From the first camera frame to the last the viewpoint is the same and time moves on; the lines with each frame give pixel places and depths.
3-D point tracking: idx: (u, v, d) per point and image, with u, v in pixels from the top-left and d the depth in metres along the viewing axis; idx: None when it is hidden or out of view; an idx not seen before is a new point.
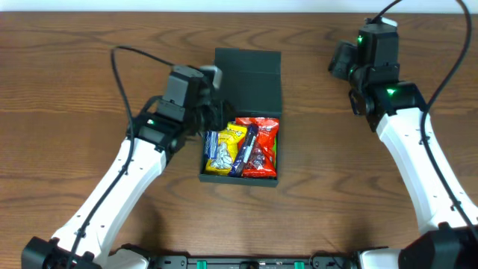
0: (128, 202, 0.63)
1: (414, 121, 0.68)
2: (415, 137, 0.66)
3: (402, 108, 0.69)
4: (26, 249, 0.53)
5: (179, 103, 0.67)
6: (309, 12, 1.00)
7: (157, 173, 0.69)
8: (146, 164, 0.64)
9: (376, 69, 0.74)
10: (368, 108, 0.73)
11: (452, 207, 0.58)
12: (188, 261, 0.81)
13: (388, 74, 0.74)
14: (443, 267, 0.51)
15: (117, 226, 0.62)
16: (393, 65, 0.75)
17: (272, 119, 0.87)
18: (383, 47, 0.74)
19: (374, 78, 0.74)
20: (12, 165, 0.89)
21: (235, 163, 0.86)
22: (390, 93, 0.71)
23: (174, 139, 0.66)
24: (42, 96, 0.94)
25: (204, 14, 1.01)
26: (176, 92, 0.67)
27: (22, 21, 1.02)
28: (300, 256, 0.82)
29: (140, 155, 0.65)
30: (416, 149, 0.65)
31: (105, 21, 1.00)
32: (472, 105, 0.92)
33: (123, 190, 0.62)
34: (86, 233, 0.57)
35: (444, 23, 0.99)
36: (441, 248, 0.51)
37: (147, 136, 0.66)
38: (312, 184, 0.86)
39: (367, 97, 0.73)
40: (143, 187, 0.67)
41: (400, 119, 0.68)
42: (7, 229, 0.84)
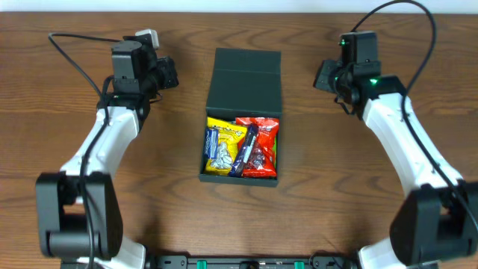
0: (117, 148, 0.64)
1: (393, 101, 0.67)
2: (395, 116, 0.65)
3: (383, 93, 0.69)
4: (36, 184, 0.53)
5: (131, 76, 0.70)
6: (308, 12, 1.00)
7: (133, 135, 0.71)
8: (122, 116, 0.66)
9: (358, 65, 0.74)
10: (354, 99, 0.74)
11: (432, 169, 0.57)
12: (188, 261, 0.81)
13: (372, 69, 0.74)
14: (429, 224, 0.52)
15: (112, 168, 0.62)
16: (376, 60, 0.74)
17: (272, 119, 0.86)
18: (362, 45, 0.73)
19: (358, 73, 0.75)
20: (11, 164, 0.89)
21: (235, 163, 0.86)
22: (373, 82, 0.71)
23: (141, 106, 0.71)
24: (42, 96, 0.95)
25: (205, 15, 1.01)
26: (124, 68, 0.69)
27: (22, 20, 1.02)
28: (300, 256, 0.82)
29: (118, 111, 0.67)
30: (395, 126, 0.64)
31: (105, 20, 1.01)
32: (472, 105, 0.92)
33: (112, 134, 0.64)
34: (89, 160, 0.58)
35: (443, 24, 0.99)
36: (425, 205, 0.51)
37: (117, 107, 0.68)
38: (313, 184, 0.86)
39: (352, 89, 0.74)
40: (125, 145, 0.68)
41: (383, 102, 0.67)
42: (7, 229, 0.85)
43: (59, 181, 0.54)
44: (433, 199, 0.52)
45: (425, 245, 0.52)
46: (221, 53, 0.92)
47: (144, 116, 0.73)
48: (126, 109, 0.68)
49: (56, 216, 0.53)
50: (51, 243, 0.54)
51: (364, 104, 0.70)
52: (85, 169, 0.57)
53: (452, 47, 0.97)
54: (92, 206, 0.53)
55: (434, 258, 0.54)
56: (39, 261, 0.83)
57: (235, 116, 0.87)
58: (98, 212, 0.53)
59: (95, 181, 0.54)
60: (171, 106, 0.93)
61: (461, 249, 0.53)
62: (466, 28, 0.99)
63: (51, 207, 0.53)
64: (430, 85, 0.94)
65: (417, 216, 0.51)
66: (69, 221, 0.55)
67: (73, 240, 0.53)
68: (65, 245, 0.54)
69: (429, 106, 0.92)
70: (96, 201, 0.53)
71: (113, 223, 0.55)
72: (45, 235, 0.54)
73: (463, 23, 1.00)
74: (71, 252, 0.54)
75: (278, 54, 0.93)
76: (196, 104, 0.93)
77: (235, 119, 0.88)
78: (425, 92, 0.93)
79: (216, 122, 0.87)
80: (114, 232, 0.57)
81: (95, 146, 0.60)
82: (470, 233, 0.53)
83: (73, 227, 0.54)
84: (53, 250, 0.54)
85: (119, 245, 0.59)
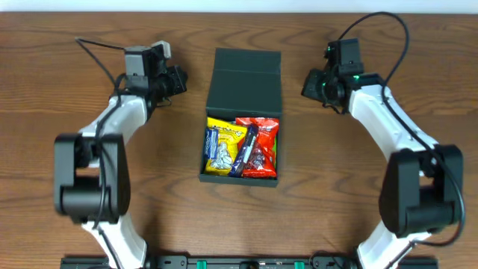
0: (128, 123, 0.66)
1: (374, 89, 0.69)
2: (375, 100, 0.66)
3: (366, 85, 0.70)
4: (56, 142, 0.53)
5: (141, 75, 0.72)
6: (308, 12, 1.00)
7: (140, 122, 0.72)
8: (132, 99, 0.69)
9: (342, 66, 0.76)
10: (340, 95, 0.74)
11: (410, 137, 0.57)
12: (188, 261, 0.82)
13: (356, 70, 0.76)
14: (412, 186, 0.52)
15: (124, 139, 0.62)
16: (359, 62, 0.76)
17: (272, 119, 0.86)
18: (345, 48, 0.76)
19: (343, 73, 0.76)
20: (11, 165, 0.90)
21: (235, 163, 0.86)
22: (355, 78, 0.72)
23: (148, 101, 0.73)
24: (41, 96, 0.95)
25: (204, 15, 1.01)
26: (135, 66, 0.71)
27: (20, 20, 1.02)
28: (300, 256, 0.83)
29: (129, 96, 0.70)
30: (375, 108, 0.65)
31: (105, 21, 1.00)
32: (471, 106, 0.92)
33: (124, 111, 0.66)
34: (104, 126, 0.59)
35: (443, 24, 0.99)
36: (406, 165, 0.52)
37: (129, 96, 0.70)
38: (312, 184, 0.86)
39: (338, 84, 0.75)
40: (133, 128, 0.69)
41: (365, 91, 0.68)
42: (9, 229, 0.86)
43: (78, 137, 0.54)
44: (414, 161, 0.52)
45: (411, 209, 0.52)
46: (222, 54, 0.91)
47: (151, 109, 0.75)
48: (136, 99, 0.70)
49: (72, 172, 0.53)
50: (65, 201, 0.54)
51: (350, 97, 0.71)
52: (101, 132, 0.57)
53: (453, 47, 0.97)
54: (107, 163, 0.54)
55: (422, 226, 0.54)
56: (41, 261, 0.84)
57: (234, 116, 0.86)
58: (112, 169, 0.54)
59: (110, 139, 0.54)
60: (170, 106, 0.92)
61: (445, 214, 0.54)
62: (467, 28, 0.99)
63: (68, 164, 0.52)
64: (429, 85, 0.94)
65: (399, 177, 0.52)
66: (84, 181, 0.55)
67: (85, 198, 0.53)
68: (78, 202, 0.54)
69: (429, 107, 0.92)
70: (110, 157, 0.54)
71: (122, 183, 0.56)
72: (60, 191, 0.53)
73: (464, 23, 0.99)
74: (83, 211, 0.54)
75: (278, 55, 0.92)
76: (195, 104, 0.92)
77: (234, 119, 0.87)
78: (425, 92, 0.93)
79: (216, 122, 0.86)
80: (123, 194, 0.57)
81: (109, 117, 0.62)
82: (452, 195, 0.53)
83: (87, 185, 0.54)
84: (66, 208, 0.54)
85: (125, 208, 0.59)
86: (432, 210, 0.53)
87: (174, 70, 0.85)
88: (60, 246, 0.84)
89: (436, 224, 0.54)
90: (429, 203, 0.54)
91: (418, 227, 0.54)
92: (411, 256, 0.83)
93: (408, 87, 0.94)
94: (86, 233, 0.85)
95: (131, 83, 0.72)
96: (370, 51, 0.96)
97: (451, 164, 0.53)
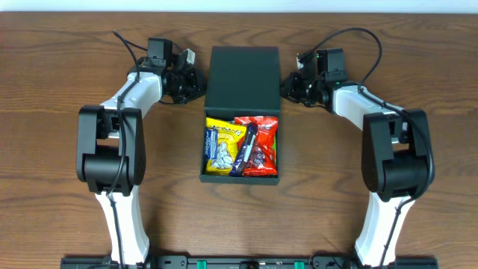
0: (146, 99, 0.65)
1: (349, 84, 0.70)
2: (350, 92, 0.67)
3: (346, 83, 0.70)
4: (81, 113, 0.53)
5: (160, 57, 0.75)
6: (309, 12, 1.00)
7: (156, 99, 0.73)
8: (149, 77, 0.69)
9: (328, 74, 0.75)
10: (325, 99, 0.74)
11: (380, 107, 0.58)
12: (188, 261, 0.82)
13: (340, 78, 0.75)
14: (386, 143, 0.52)
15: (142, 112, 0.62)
16: (343, 71, 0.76)
17: (270, 118, 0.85)
18: (333, 57, 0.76)
19: (328, 80, 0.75)
20: (11, 164, 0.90)
21: (236, 162, 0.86)
22: (338, 82, 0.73)
23: (164, 76, 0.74)
24: (40, 96, 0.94)
25: (204, 15, 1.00)
26: (156, 49, 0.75)
27: (20, 19, 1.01)
28: (299, 256, 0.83)
29: (146, 74, 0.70)
30: (350, 96, 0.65)
31: (105, 20, 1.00)
32: (471, 106, 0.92)
33: (142, 87, 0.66)
34: (124, 101, 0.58)
35: (444, 23, 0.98)
36: (378, 124, 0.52)
37: (146, 72, 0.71)
38: (313, 184, 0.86)
39: (323, 90, 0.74)
40: (150, 104, 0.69)
41: (344, 88, 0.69)
42: (9, 229, 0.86)
43: (99, 110, 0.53)
44: (386, 119, 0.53)
45: (390, 167, 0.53)
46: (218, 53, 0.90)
47: (166, 88, 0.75)
48: (154, 74, 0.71)
49: (94, 143, 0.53)
50: (87, 169, 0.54)
51: (332, 96, 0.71)
52: (122, 107, 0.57)
53: (453, 47, 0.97)
54: (127, 134, 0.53)
55: (401, 185, 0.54)
56: (40, 261, 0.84)
57: (233, 115, 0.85)
58: (132, 140, 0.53)
59: (129, 113, 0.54)
60: (170, 106, 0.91)
61: (422, 174, 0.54)
62: (467, 27, 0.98)
63: (91, 134, 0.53)
64: (430, 85, 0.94)
65: (373, 135, 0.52)
66: (104, 149, 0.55)
67: (104, 166, 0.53)
68: (98, 171, 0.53)
69: (429, 107, 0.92)
70: (131, 128, 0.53)
71: (140, 155, 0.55)
72: (83, 158, 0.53)
73: (466, 23, 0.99)
74: (102, 178, 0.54)
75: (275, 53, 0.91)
76: (195, 104, 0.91)
77: (234, 119, 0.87)
78: (426, 92, 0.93)
79: (216, 123, 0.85)
80: (141, 165, 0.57)
81: (128, 93, 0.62)
82: (423, 150, 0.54)
83: (108, 153, 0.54)
84: (87, 175, 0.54)
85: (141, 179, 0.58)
86: (411, 169, 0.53)
87: (194, 72, 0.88)
88: (60, 246, 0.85)
89: (415, 183, 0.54)
90: (408, 164, 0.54)
91: (397, 187, 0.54)
92: (411, 255, 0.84)
93: (408, 87, 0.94)
94: (86, 233, 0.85)
95: (150, 65, 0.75)
96: (370, 51, 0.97)
97: (419, 122, 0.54)
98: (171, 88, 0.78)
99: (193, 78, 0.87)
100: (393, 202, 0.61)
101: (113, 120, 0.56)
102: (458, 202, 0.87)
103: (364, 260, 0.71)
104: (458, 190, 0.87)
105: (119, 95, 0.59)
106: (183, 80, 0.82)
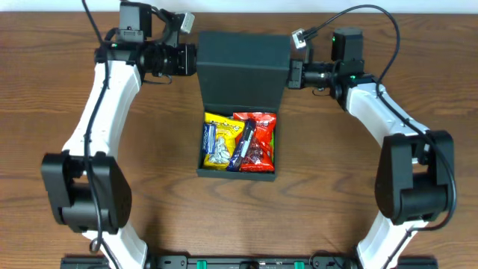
0: (119, 110, 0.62)
1: (368, 85, 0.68)
2: (368, 93, 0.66)
3: (362, 82, 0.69)
4: (42, 164, 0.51)
5: (136, 28, 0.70)
6: (308, 12, 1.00)
7: (137, 90, 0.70)
8: (122, 77, 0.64)
9: (344, 64, 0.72)
10: (337, 94, 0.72)
11: (402, 124, 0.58)
12: (188, 261, 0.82)
13: (356, 70, 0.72)
14: (401, 171, 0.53)
15: (117, 133, 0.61)
16: (361, 60, 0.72)
17: (269, 114, 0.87)
18: (352, 45, 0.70)
19: (343, 73, 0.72)
20: (11, 164, 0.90)
21: (233, 158, 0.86)
22: (353, 77, 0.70)
23: (141, 54, 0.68)
24: (41, 96, 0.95)
25: (204, 15, 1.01)
26: (129, 18, 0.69)
27: (21, 20, 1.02)
28: (300, 256, 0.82)
29: (117, 72, 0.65)
30: (368, 101, 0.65)
31: (104, 20, 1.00)
32: (471, 106, 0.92)
33: (113, 98, 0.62)
34: (92, 138, 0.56)
35: (443, 24, 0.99)
36: (397, 148, 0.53)
37: (116, 60, 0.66)
38: (313, 184, 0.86)
39: (335, 84, 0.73)
40: (127, 104, 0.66)
41: (358, 87, 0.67)
42: (9, 229, 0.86)
43: (63, 162, 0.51)
44: (407, 143, 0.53)
45: (403, 196, 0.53)
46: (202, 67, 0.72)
47: (144, 67, 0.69)
48: (126, 65, 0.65)
49: (66, 195, 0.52)
50: (65, 214, 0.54)
51: (346, 94, 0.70)
52: (88, 149, 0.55)
53: (454, 47, 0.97)
54: (97, 183, 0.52)
55: (416, 212, 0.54)
56: (40, 261, 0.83)
57: (232, 111, 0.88)
58: (107, 187, 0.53)
59: (101, 163, 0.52)
60: (171, 106, 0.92)
61: (439, 199, 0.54)
62: (466, 28, 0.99)
63: (61, 188, 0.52)
64: (429, 86, 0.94)
65: (392, 159, 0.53)
66: (78, 191, 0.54)
67: (81, 212, 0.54)
68: (78, 217, 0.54)
69: (430, 107, 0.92)
70: (101, 177, 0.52)
71: (119, 199, 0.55)
72: (58, 206, 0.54)
73: (466, 23, 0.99)
74: (81, 223, 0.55)
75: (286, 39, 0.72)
76: (196, 104, 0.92)
77: (232, 115, 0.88)
78: (426, 92, 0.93)
79: (214, 118, 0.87)
80: (122, 205, 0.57)
81: (95, 117, 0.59)
82: (444, 178, 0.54)
83: (84, 197, 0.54)
84: (67, 220, 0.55)
85: (125, 214, 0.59)
86: (426, 196, 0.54)
87: (184, 48, 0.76)
88: (60, 246, 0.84)
89: (429, 210, 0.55)
90: (424, 189, 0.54)
91: (414, 214, 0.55)
92: (411, 256, 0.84)
93: (408, 87, 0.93)
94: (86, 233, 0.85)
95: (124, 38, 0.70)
96: (370, 52, 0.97)
97: (441, 148, 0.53)
98: (151, 65, 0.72)
99: (181, 55, 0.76)
100: (404, 226, 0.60)
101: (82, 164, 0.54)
102: (458, 203, 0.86)
103: (367, 262, 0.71)
104: (458, 190, 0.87)
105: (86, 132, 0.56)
106: (165, 52, 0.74)
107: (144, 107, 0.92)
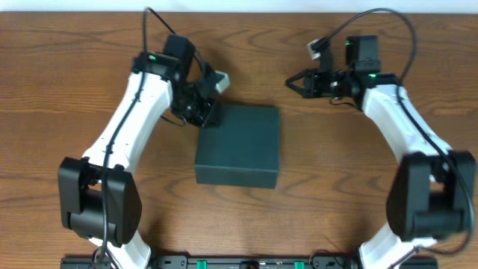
0: (145, 125, 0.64)
1: (388, 90, 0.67)
2: (389, 99, 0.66)
3: (382, 83, 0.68)
4: (61, 167, 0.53)
5: (178, 54, 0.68)
6: (307, 13, 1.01)
7: (166, 106, 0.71)
8: (154, 91, 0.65)
9: (359, 63, 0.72)
10: (355, 91, 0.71)
11: (423, 140, 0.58)
12: (188, 261, 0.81)
13: (373, 68, 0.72)
14: (417, 193, 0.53)
15: (139, 146, 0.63)
16: (377, 60, 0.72)
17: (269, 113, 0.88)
18: (365, 46, 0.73)
19: (360, 69, 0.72)
20: (10, 164, 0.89)
21: None
22: (373, 75, 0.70)
23: (177, 72, 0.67)
24: (40, 95, 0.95)
25: (205, 15, 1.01)
26: (175, 45, 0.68)
27: (22, 21, 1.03)
28: (300, 256, 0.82)
29: (151, 84, 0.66)
30: (388, 108, 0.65)
31: (105, 20, 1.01)
32: (471, 105, 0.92)
33: (141, 112, 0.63)
34: (113, 149, 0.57)
35: (441, 25, 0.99)
36: (417, 169, 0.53)
37: (152, 72, 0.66)
38: (313, 184, 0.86)
39: (353, 81, 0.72)
40: (154, 118, 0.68)
41: (379, 89, 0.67)
42: (7, 229, 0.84)
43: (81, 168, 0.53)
44: (426, 164, 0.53)
45: (416, 216, 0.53)
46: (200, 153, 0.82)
47: (178, 84, 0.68)
48: (160, 79, 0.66)
49: (76, 202, 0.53)
50: (72, 220, 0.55)
51: (364, 95, 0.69)
52: (107, 158, 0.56)
53: (453, 47, 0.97)
54: (110, 196, 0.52)
55: (428, 232, 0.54)
56: (39, 261, 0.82)
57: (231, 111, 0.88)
58: (118, 204, 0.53)
59: (117, 177, 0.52)
60: None
61: (453, 222, 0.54)
62: (465, 28, 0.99)
63: (73, 193, 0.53)
64: (429, 85, 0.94)
65: (410, 179, 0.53)
66: (89, 200, 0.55)
67: (89, 220, 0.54)
68: (83, 226, 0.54)
69: (430, 106, 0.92)
70: (116, 191, 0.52)
71: (128, 216, 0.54)
72: (67, 211, 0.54)
73: (465, 23, 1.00)
74: (87, 231, 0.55)
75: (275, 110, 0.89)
76: None
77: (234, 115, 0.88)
78: (425, 92, 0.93)
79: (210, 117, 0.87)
80: (131, 222, 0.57)
81: (121, 129, 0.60)
82: (461, 202, 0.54)
83: (93, 207, 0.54)
84: (75, 226, 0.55)
85: (133, 229, 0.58)
86: (440, 217, 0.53)
87: (211, 102, 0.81)
88: (57, 246, 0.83)
89: (442, 232, 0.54)
90: (439, 210, 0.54)
91: (425, 235, 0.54)
92: (412, 256, 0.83)
93: (408, 87, 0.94)
94: None
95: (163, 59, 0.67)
96: None
97: (460, 169, 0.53)
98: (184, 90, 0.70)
99: (208, 108, 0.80)
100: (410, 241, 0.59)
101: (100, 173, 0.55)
102: None
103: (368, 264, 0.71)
104: None
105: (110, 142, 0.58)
106: (196, 99, 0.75)
107: None
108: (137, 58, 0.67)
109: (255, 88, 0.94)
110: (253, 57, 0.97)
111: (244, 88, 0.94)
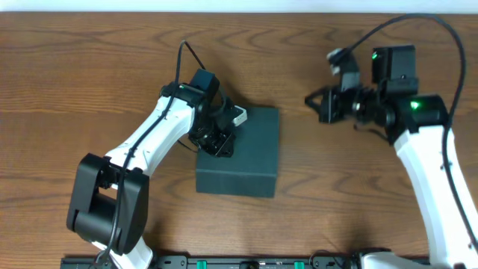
0: (166, 142, 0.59)
1: (432, 138, 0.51)
2: (432, 159, 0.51)
3: (423, 120, 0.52)
4: (81, 163, 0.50)
5: (205, 87, 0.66)
6: (307, 13, 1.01)
7: (185, 132, 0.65)
8: (181, 112, 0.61)
9: (393, 81, 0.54)
10: (389, 120, 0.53)
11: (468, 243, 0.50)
12: (188, 261, 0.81)
13: (411, 89, 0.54)
14: None
15: (155, 164, 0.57)
16: (414, 78, 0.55)
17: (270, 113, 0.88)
18: (399, 60, 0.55)
19: (394, 91, 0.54)
20: (9, 164, 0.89)
21: None
22: (414, 106, 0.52)
23: (201, 104, 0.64)
24: (42, 96, 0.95)
25: (205, 15, 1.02)
26: (202, 78, 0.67)
27: (22, 21, 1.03)
28: (300, 256, 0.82)
29: (180, 105, 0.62)
30: (430, 176, 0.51)
31: (105, 21, 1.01)
32: (472, 106, 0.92)
33: (164, 129, 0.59)
34: (135, 154, 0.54)
35: (442, 25, 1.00)
36: None
37: (178, 99, 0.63)
38: (313, 184, 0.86)
39: (386, 109, 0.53)
40: (174, 140, 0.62)
41: (422, 139, 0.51)
42: (7, 229, 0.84)
43: (101, 167, 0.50)
44: None
45: None
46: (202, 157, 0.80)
47: (200, 116, 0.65)
48: (186, 106, 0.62)
49: (89, 199, 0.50)
50: (79, 220, 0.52)
51: (402, 133, 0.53)
52: (128, 161, 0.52)
53: (453, 47, 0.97)
54: (124, 201, 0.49)
55: None
56: (39, 261, 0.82)
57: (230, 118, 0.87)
58: (129, 213, 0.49)
59: (134, 178, 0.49)
60: None
61: None
62: (465, 28, 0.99)
63: (87, 192, 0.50)
64: (429, 86, 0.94)
65: None
66: (101, 202, 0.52)
67: (97, 223, 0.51)
68: (89, 226, 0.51)
69: None
70: (131, 197, 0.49)
71: (136, 226, 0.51)
72: (75, 209, 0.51)
73: (465, 24, 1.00)
74: (90, 235, 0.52)
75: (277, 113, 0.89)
76: None
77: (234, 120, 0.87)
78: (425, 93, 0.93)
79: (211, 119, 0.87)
80: (136, 231, 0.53)
81: (146, 138, 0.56)
82: None
83: (105, 211, 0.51)
84: (79, 227, 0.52)
85: (131, 248, 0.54)
86: None
87: (228, 134, 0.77)
88: (57, 246, 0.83)
89: None
90: None
91: None
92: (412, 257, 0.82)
93: None
94: None
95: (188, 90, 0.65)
96: (369, 51, 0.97)
97: None
98: (205, 121, 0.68)
99: (223, 138, 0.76)
100: None
101: (118, 175, 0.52)
102: None
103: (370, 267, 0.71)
104: None
105: (134, 146, 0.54)
106: (213, 130, 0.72)
107: (146, 108, 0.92)
108: (166, 86, 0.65)
109: (255, 88, 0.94)
110: (253, 57, 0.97)
111: (244, 89, 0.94)
